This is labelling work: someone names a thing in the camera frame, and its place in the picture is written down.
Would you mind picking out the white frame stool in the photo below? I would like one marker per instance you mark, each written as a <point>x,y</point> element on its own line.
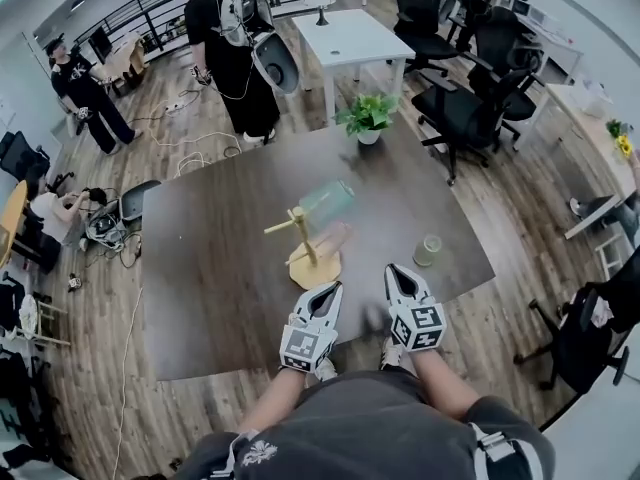
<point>610,255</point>

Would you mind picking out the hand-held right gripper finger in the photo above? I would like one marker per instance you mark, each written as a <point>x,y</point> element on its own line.
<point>425,290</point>
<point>390,293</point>

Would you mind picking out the white plastic basket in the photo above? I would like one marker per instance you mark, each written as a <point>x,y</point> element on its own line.
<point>597,100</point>

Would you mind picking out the person's dark grey shirt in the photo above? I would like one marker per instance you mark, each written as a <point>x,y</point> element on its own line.
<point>360,428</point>

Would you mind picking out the person's left white shoe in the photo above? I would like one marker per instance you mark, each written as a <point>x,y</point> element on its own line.
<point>325,370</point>

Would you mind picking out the wooden cup tree stand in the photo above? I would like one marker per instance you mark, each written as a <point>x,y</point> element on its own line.
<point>320,273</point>

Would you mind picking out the yellow top side table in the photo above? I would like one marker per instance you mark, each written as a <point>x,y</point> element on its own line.
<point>12,213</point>

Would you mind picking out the table with beige cloth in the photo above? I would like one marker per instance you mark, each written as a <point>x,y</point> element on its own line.
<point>127,55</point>

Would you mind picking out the sunflower bouquet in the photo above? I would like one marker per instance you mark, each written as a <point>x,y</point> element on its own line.
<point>621,140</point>

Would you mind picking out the small checkered device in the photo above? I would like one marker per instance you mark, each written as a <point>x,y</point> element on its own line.
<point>75,282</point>

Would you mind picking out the person's right white shoe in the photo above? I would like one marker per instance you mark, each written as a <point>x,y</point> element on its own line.
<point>391,358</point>

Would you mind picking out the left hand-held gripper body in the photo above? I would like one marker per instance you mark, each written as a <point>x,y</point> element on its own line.
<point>302,345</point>

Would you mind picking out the green plant in white pot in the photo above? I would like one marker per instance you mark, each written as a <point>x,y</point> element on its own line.
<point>370,113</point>

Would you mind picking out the patterned cloth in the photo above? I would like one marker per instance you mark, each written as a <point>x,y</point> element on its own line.
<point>602,314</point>

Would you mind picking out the person's white shoe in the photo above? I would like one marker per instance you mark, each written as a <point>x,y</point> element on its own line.
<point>391,358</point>
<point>325,370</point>

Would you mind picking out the black office chair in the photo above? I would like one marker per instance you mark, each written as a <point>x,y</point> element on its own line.
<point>505,43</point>
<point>585,353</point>
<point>420,13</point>
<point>460,113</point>
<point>20,408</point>
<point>12,300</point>
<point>20,155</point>

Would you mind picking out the long wooden top table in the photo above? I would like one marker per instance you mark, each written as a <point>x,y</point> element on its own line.
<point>575,118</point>

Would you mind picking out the white floral cloth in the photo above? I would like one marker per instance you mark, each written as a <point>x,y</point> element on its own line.
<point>29,315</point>

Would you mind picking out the person's right forearm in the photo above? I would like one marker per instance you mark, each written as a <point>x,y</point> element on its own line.
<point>440,388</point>

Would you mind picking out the person's left forearm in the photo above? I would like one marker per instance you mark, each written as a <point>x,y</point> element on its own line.
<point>280,398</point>

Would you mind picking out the wooden stool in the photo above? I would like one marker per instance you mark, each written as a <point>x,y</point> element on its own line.
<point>50,318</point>

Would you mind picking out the yellow-green translucent cup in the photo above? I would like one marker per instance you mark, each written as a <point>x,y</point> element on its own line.
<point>427,253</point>

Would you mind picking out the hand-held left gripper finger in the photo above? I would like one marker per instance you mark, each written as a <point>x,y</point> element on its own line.
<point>338,310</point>
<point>306,298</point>

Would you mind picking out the black metal railing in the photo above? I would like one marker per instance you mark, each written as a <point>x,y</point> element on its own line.
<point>150,5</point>

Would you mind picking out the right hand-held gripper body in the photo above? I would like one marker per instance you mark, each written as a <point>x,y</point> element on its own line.
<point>417,328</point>

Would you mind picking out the blue-green translucent cup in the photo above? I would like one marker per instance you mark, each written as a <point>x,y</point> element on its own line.
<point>330,200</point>

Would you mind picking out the white power strip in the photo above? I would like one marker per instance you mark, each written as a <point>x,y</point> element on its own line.
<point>175,107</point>

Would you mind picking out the square white table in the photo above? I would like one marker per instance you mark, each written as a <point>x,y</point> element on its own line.
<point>350,38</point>

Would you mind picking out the pink translucent cup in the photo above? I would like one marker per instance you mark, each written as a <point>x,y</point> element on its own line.
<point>335,238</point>

